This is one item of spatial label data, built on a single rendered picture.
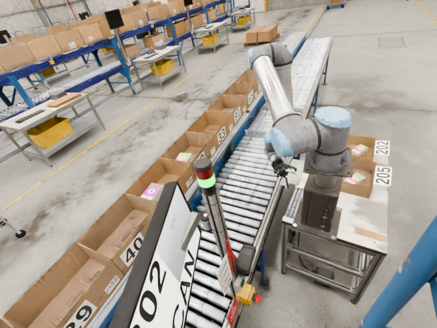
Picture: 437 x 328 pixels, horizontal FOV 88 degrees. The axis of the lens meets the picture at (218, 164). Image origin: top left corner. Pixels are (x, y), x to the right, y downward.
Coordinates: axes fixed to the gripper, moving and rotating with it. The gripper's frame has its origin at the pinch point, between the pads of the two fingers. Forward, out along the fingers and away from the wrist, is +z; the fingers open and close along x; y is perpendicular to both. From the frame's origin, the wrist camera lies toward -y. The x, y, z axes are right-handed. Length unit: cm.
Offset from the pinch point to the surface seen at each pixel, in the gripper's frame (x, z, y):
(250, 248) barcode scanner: 8, 44, 50
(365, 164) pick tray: 8, -5, -62
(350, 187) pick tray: 2.8, 10.7, -38.4
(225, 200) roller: -32, -14, 38
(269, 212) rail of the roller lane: -21.4, 7.5, 13.3
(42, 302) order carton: -42, 32, 147
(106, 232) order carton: -37, -2, 120
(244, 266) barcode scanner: 7, 50, 55
